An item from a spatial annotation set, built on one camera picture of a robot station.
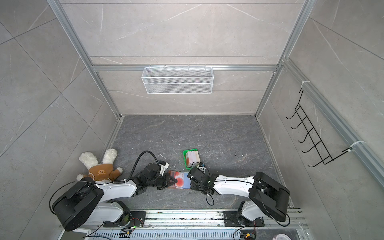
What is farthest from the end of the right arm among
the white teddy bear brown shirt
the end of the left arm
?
the white teddy bear brown shirt

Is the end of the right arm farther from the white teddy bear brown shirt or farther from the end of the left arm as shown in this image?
the white teddy bear brown shirt

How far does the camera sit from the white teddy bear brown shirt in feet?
2.69
